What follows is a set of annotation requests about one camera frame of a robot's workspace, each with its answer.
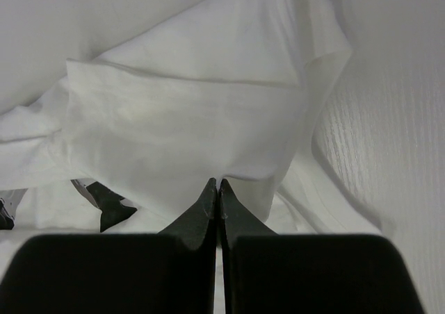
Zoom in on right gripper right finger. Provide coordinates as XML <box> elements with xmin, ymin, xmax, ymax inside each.
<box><xmin>218</xmin><ymin>180</ymin><xmax>423</xmax><ymax>313</ymax></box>

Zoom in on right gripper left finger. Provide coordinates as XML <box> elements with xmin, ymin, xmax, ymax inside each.
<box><xmin>1</xmin><ymin>179</ymin><xmax>218</xmax><ymax>313</ymax></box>

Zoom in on white printed t shirt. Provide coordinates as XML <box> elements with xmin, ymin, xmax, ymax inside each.
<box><xmin>1</xmin><ymin>0</ymin><xmax>379</xmax><ymax>280</ymax></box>

